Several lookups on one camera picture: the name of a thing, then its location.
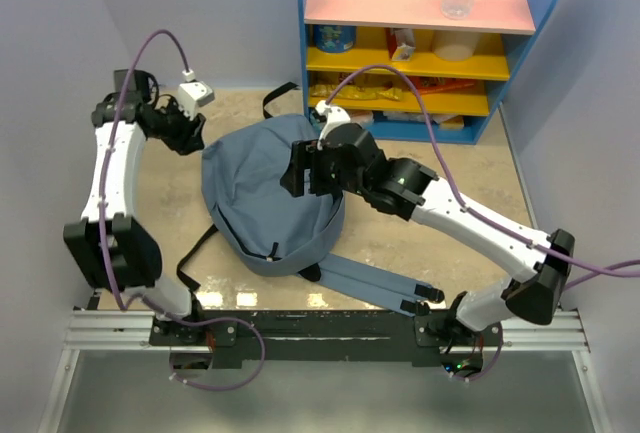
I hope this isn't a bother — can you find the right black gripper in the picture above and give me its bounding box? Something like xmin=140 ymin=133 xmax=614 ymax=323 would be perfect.
xmin=279 ymin=140 xmax=365 ymax=199

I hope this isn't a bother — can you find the blue student backpack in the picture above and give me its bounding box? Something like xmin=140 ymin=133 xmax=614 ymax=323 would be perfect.
xmin=176 ymin=113 xmax=445 ymax=316

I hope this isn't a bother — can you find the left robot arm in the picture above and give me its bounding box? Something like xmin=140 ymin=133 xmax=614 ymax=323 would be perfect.
xmin=63 ymin=69 xmax=214 ymax=345

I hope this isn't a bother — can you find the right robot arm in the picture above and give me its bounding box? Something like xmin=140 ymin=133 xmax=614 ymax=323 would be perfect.
xmin=280 ymin=123 xmax=575 ymax=346

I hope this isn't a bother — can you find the yellow snack bag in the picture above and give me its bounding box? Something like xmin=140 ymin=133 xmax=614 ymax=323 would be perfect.
xmin=309 ymin=72 xmax=404 ymax=102

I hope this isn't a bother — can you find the white tissue pack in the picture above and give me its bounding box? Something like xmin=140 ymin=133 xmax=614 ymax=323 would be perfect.
xmin=348 ymin=109 xmax=374 ymax=127

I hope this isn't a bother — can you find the blue round tin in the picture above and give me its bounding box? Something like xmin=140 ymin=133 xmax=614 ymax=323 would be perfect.
xmin=313 ymin=25 xmax=357 ymax=54

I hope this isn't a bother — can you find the blue shelf unit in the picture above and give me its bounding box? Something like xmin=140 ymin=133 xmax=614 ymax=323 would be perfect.
xmin=298 ymin=0 xmax=557 ymax=144

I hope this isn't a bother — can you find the red snack packet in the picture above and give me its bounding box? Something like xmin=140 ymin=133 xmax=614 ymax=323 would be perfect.
xmin=402 ymin=76 xmax=476 ymax=96

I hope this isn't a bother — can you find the red white carton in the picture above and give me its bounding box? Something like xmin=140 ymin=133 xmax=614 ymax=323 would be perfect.
xmin=385 ymin=28 xmax=416 ymax=62

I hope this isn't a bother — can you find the yellow sponge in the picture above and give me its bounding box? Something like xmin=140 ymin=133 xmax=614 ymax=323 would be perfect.
xmin=439 ymin=116 xmax=465 ymax=131

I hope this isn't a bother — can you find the white round container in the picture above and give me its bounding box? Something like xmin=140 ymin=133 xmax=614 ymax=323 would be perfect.
xmin=432 ymin=30 xmax=483 ymax=62

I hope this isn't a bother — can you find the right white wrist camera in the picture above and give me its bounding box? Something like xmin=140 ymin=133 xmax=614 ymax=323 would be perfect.
xmin=311 ymin=100 xmax=351 ymax=139

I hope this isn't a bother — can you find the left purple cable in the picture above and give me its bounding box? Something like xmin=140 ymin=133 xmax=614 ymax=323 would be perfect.
xmin=97 ymin=28 xmax=266 ymax=393

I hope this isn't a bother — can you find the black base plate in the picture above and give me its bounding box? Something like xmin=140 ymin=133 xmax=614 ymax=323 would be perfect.
xmin=149 ymin=310 xmax=502 ymax=373

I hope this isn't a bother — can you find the aluminium rail frame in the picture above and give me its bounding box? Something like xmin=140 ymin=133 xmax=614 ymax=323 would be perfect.
xmin=37 ymin=83 xmax=613 ymax=433

